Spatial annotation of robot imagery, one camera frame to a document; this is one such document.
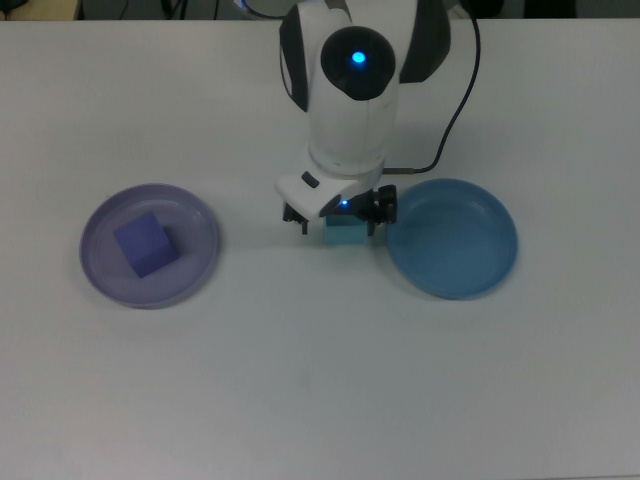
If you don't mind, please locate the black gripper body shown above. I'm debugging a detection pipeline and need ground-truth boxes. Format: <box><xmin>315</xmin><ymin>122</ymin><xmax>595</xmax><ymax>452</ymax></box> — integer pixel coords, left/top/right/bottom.
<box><xmin>324</xmin><ymin>185</ymin><xmax>375</xmax><ymax>221</ymax></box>

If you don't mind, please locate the teal cube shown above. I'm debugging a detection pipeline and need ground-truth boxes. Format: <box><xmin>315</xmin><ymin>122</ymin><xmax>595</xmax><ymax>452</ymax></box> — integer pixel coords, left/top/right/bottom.
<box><xmin>323</xmin><ymin>212</ymin><xmax>366</xmax><ymax>247</ymax></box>

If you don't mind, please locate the purple cube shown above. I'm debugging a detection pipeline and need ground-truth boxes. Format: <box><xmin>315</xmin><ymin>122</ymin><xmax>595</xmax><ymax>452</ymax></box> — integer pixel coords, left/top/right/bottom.
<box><xmin>112</xmin><ymin>210</ymin><xmax>181</xmax><ymax>280</ymax></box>

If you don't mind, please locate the blue plate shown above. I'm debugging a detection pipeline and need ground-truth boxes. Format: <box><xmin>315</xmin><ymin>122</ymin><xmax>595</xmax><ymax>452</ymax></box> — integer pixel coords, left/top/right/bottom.
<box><xmin>386</xmin><ymin>177</ymin><xmax>520</xmax><ymax>301</ymax></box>

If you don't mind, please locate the purple plate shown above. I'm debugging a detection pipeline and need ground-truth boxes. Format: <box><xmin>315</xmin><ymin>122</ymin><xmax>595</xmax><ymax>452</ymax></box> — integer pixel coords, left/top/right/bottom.
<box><xmin>79</xmin><ymin>182</ymin><xmax>221</xmax><ymax>310</ymax></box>

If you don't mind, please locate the beige wooden desk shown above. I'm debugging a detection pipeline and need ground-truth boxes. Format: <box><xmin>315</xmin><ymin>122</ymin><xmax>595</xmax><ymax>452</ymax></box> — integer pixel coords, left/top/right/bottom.
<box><xmin>0</xmin><ymin>0</ymin><xmax>81</xmax><ymax>21</ymax></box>

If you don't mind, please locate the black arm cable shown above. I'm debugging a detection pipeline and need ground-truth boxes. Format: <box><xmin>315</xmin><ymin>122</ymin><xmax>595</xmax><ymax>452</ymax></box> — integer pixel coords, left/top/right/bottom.
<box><xmin>382</xmin><ymin>17</ymin><xmax>482</xmax><ymax>175</ymax></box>

